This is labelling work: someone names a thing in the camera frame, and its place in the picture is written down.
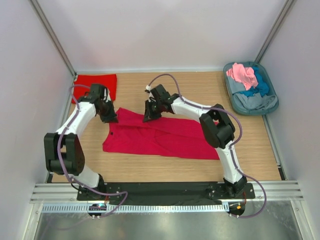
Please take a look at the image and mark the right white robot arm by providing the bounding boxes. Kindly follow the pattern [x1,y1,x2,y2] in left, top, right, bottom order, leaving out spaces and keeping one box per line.
[143,84,247,198]

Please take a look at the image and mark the grey t-shirt in basket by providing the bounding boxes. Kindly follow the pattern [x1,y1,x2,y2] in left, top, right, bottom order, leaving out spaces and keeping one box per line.
[227,76,278,111]

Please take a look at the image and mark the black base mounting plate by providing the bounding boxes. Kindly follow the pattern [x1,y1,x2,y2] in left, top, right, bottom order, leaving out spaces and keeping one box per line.
[76,181,256,206]

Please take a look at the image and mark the blue t-shirt in basket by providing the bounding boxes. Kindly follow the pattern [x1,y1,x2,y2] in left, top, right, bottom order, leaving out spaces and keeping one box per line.
[240,66,269,97]

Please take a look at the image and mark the magenta t-shirt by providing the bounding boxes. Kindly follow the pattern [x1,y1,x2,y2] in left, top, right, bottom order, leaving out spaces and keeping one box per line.
[102,108,219,160]

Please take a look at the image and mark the teal plastic laundry basket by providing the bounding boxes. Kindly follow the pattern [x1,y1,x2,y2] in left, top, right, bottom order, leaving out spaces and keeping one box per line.
[223,61,279,116]

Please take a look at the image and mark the pink t-shirt in basket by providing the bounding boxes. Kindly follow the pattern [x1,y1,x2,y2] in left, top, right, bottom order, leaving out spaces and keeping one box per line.
[226,63,258,91]

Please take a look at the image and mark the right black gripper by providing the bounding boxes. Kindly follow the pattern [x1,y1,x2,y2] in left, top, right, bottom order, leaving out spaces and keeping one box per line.
[143,99,163,123]

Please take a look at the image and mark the folded red t-shirt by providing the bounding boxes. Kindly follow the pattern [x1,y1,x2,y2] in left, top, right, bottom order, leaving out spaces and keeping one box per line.
[73,74,117,103]

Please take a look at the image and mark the aluminium frame post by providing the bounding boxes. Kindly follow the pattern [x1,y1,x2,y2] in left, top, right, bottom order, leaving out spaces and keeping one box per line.
[29,0,77,78]
[254,0,297,63]

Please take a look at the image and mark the slotted cable duct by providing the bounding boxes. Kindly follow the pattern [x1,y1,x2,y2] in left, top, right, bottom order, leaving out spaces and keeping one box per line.
[41,202,229,214]

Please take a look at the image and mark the right aluminium frame post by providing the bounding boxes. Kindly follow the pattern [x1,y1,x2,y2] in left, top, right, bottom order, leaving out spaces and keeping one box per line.
[254,0,297,63]

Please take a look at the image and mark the left aluminium frame post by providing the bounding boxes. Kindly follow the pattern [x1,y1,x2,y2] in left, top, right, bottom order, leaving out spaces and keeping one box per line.
[29,0,77,78]

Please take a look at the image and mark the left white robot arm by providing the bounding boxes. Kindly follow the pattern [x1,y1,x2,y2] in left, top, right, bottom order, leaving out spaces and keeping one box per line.
[44,83,118,200]

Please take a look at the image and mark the aluminium front rail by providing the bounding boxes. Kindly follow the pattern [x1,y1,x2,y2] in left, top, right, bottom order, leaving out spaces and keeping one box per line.
[29,180,304,204]

